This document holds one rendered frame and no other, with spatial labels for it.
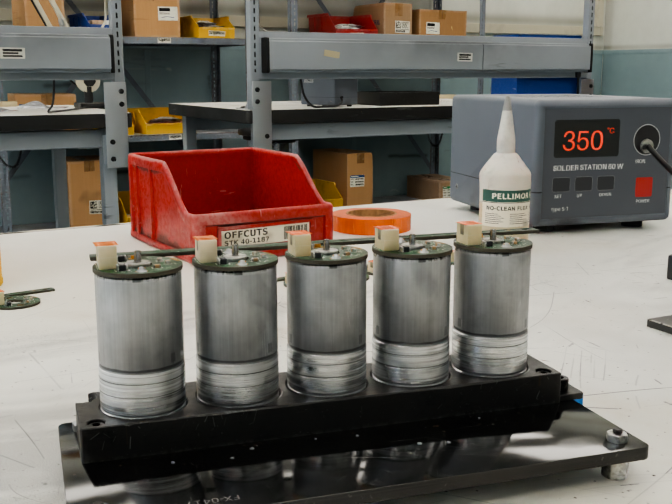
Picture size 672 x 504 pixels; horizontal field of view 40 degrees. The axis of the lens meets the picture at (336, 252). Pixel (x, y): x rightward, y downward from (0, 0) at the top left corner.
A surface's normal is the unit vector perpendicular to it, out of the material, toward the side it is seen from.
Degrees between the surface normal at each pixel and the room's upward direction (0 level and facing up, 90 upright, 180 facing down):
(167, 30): 90
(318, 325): 90
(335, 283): 90
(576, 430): 0
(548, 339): 0
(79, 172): 91
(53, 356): 0
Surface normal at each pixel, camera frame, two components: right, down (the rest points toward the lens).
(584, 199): 0.29, 0.18
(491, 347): -0.15, 0.19
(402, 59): 0.49, 0.17
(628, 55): -0.87, 0.10
